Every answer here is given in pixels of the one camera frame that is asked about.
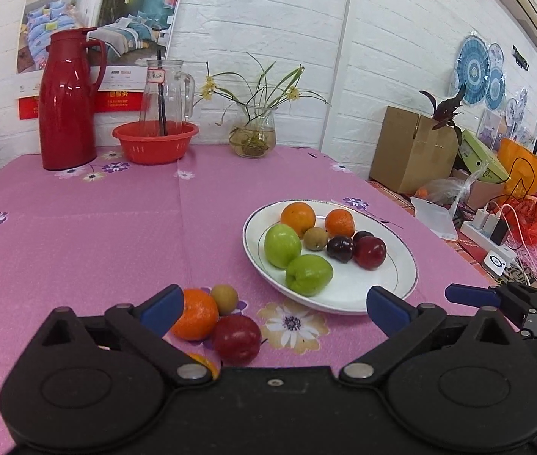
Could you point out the orange paper bag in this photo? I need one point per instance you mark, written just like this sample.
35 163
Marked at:
521 165

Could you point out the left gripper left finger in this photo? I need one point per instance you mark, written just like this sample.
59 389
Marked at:
139 330

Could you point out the glass vase with plant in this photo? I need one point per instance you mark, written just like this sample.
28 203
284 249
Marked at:
251 103

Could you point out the red thermos jug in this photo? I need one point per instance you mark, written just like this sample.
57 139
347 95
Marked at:
73 74

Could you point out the green apple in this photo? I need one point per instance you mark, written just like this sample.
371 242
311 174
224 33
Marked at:
308 275
281 246

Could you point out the blue white wall plates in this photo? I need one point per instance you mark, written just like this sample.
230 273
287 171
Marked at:
479 66

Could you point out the white ceramic plate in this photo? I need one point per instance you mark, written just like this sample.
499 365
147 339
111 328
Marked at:
346 293

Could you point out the white power strip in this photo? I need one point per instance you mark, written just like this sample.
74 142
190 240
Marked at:
488 231

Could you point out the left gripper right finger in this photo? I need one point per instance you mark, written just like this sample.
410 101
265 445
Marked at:
411 331

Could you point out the textured mandarin orange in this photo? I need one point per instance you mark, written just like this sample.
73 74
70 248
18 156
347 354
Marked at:
340 222

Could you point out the brown cardboard box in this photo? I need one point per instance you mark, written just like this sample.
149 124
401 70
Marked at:
411 153

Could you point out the clear glass pitcher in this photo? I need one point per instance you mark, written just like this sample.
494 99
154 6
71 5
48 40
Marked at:
168 98

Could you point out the white plastic bag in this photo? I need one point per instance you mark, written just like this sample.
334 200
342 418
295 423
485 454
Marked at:
437 202

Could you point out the red plum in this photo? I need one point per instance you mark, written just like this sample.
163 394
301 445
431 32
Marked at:
370 252
236 339

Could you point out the small brown longan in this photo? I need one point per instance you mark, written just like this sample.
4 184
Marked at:
225 297

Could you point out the pink floral tablecloth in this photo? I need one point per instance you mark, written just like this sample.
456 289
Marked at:
116 233

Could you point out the red plastic basket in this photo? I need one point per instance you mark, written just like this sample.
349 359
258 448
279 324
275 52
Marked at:
153 150

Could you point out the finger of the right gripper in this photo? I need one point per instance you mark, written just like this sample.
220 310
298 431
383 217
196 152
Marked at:
472 296

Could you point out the dark purple leaf plant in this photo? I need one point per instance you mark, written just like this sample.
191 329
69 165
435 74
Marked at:
444 113

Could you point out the mandarin orange on table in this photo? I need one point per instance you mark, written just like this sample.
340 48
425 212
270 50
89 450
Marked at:
199 317

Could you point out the bedding poster calendar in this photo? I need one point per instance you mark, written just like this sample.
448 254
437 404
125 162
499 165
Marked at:
134 31

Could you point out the green box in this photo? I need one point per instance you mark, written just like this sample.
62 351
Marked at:
479 159

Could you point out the plaid cloth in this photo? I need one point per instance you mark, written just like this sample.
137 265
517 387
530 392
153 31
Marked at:
524 268

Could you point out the dark cherry plum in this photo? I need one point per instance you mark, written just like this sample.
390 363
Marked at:
341 248

